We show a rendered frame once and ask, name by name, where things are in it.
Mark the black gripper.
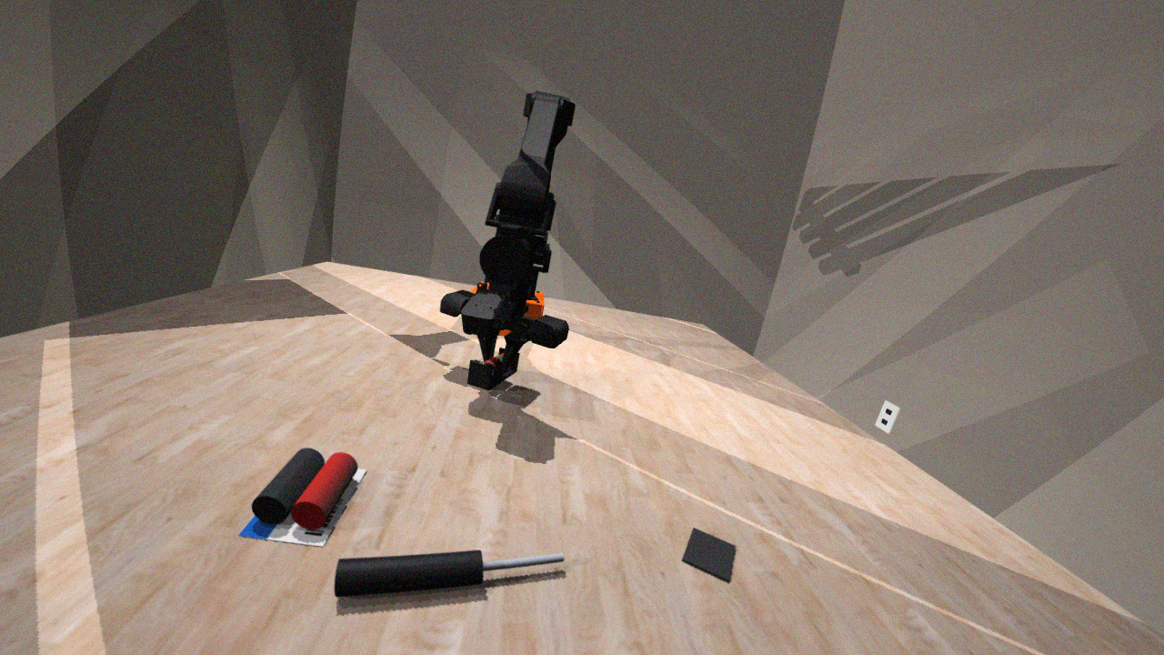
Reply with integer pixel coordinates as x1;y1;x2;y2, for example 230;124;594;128
439;275;569;373

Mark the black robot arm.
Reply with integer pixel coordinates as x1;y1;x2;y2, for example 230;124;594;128
461;91;575;339

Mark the black-handled screwdriver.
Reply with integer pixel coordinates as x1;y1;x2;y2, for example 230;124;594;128
334;550;565;597

